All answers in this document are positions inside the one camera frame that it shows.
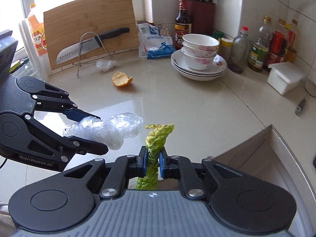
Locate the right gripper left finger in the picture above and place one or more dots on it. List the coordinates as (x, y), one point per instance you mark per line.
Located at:
(121, 171)

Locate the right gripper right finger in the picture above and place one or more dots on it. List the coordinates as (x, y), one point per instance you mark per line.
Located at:
(189, 175)

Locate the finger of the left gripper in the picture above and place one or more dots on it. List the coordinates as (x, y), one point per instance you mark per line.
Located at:
(60, 105)
(74, 141)

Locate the small clear plastic wrap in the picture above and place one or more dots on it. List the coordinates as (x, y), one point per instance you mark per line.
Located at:
(106, 65)

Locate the orange peel behind cup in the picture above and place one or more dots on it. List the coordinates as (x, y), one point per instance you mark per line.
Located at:
(121, 79)

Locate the bamboo cutting board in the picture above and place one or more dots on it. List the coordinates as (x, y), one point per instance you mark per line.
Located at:
(65, 24)

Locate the orange yellow oil bottle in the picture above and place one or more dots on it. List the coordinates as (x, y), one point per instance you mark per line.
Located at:
(36, 22)

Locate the bottom white plate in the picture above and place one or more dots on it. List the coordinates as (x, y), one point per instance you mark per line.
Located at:
(197, 78)

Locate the white plate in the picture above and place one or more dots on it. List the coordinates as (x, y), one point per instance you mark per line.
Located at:
(195, 74)
(197, 78)
(219, 64)

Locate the white blue salt bag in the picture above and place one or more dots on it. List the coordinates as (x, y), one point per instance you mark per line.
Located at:
(153, 44)

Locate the middle white plate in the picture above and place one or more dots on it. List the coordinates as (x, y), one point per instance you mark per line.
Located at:
(195, 74)

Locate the bottom floral white bowl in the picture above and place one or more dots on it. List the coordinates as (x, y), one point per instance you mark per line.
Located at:
(198, 63)

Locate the floral white bowl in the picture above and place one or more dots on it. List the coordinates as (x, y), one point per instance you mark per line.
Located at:
(198, 63)
(201, 42)
(198, 53)

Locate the top white plate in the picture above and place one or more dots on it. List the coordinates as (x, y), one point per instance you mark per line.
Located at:
(219, 64)

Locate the metal binder clip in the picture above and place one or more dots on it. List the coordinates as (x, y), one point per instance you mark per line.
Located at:
(163, 30)

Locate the clear bottle red cap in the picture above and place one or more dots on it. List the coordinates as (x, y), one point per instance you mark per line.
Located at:
(238, 56)

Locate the middle floral white bowl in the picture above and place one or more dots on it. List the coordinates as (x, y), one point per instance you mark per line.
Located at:
(198, 53)

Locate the yellow lid jar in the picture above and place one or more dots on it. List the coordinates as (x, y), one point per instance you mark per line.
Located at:
(225, 47)

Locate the white plastic seasoning box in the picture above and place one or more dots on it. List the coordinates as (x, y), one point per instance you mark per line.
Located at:
(284, 77)

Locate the top floral white bowl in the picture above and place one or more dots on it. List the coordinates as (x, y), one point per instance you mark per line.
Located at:
(201, 42)

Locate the dark vinegar bottle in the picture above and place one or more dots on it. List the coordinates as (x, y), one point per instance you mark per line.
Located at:
(182, 24)

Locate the green label oil bottle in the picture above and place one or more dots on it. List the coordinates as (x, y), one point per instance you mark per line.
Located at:
(260, 48)

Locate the green lid jar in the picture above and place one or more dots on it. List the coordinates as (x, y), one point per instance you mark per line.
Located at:
(218, 35)

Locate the red label sauce bottle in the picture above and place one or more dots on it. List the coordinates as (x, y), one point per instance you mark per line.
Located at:
(277, 45)

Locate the dark red knife block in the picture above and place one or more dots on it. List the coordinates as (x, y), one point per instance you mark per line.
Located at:
(202, 15)

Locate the black handled santoku knife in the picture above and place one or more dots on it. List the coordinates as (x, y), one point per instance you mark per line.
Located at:
(88, 45)

